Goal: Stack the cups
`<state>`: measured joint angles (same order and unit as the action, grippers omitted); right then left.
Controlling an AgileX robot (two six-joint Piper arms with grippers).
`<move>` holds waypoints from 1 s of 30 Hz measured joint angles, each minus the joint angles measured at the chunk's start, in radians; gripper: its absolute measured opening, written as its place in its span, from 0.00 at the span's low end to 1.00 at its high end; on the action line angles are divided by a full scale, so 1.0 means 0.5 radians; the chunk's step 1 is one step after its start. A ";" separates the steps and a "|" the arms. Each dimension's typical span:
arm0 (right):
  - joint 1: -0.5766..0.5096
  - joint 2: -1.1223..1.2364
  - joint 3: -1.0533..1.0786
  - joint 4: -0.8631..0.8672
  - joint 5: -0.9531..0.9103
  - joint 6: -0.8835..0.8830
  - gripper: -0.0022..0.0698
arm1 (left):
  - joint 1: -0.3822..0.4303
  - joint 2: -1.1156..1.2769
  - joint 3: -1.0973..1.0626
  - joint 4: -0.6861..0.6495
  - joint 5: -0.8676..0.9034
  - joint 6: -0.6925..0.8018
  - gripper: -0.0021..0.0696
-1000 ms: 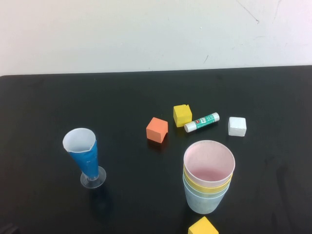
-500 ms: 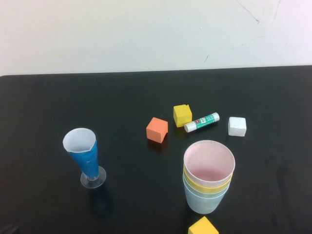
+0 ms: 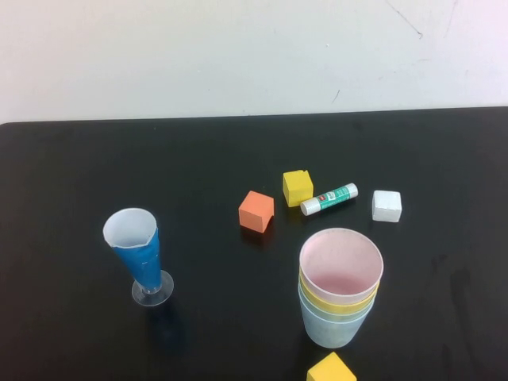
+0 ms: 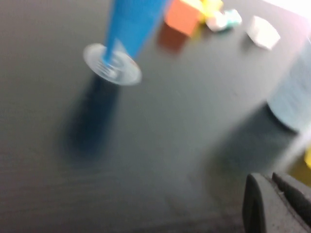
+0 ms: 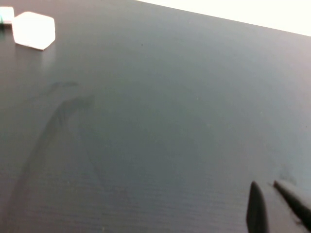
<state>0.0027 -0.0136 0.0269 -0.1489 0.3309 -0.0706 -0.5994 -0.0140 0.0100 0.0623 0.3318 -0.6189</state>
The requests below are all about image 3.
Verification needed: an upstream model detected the blue-wrapped clear measuring glass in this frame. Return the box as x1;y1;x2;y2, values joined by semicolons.
102;206;175;308

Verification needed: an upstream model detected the notched yellow foam cube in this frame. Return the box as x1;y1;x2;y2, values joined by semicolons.
282;169;314;208

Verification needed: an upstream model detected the white foam cube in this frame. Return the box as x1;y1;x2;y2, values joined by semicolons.
371;190;403;223

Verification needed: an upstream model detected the green and white glue stick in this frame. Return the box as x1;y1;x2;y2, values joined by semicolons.
299;182;360;217

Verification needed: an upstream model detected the plain yellow foam cube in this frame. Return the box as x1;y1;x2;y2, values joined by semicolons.
306;351;357;381

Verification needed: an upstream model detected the orange foam cube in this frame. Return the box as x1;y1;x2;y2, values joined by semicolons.
238;190;275;230

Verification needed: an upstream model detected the pink plastic cup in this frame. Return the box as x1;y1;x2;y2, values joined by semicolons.
298;227;385;306

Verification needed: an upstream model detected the yellow plastic cup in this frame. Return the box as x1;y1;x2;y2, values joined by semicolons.
298;273;381;317

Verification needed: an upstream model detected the blue plastic cup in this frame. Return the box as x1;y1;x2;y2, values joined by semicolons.
298;293;376;348

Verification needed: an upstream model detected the green plastic cup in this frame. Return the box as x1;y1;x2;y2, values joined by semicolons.
298;289;377;325

